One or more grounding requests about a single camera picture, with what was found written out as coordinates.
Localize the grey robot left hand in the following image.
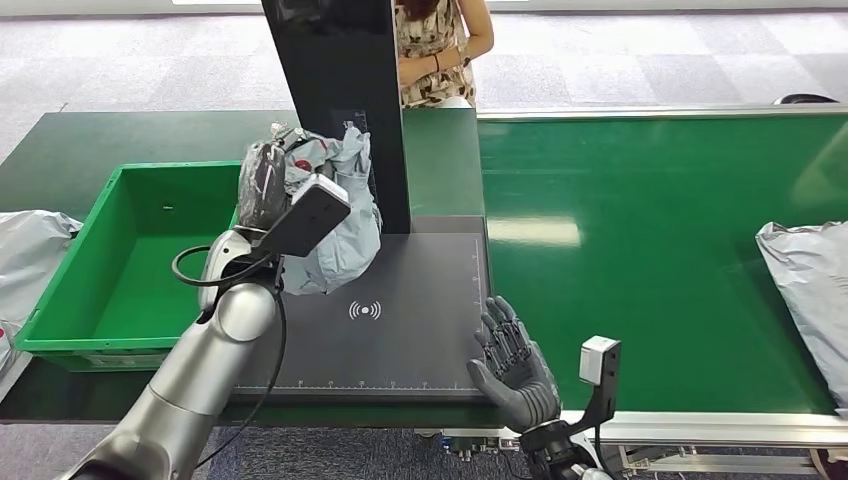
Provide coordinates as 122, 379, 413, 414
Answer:
236, 121, 311, 231

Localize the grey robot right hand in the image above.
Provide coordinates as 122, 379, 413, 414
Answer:
466, 296, 563, 435

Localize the grey plastic mailer package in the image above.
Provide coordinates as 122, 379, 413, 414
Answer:
281, 122, 385, 297

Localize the black inbound scanning machine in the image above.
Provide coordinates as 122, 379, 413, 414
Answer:
228, 0, 493, 405

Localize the green conveyor belt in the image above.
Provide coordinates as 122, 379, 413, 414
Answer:
476, 102, 848, 480

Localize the green plastic crate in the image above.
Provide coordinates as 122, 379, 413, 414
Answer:
14, 160, 244, 373

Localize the person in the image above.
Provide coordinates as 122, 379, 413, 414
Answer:
395, 0, 496, 109

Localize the black round object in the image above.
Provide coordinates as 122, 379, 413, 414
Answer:
773, 92, 840, 107

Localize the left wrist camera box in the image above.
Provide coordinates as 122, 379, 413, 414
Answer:
249, 172, 353, 260

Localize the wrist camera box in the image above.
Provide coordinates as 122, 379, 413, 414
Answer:
249, 172, 353, 260
559, 335, 623, 432

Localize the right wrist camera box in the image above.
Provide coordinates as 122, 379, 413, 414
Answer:
559, 335, 623, 432

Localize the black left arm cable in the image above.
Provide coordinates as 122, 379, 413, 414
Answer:
170, 244, 290, 470

